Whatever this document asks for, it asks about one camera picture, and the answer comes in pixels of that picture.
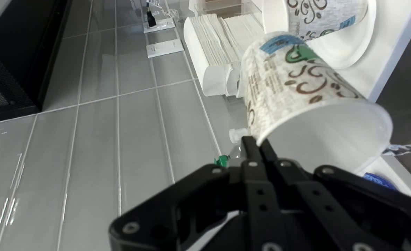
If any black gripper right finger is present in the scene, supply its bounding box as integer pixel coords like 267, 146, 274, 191
258, 138, 411, 251

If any white ribbed box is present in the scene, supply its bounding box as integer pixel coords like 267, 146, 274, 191
182, 13, 265, 98

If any dark upper cabinet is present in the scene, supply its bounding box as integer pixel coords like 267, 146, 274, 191
0, 0, 70, 124

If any white wall outlet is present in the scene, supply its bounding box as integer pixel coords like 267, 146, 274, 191
146, 39, 185, 60
141, 17, 175, 35

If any printed white paper cup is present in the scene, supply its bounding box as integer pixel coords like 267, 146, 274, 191
238, 31, 394, 176

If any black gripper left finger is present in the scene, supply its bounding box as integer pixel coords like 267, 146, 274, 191
108, 137, 264, 251

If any blue sponge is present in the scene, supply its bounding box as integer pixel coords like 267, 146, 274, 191
363, 172, 398, 192

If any clear bottle green cap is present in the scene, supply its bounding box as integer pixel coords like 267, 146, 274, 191
212, 127, 251, 169

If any white saucer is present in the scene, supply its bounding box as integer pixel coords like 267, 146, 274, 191
258, 0, 377, 71

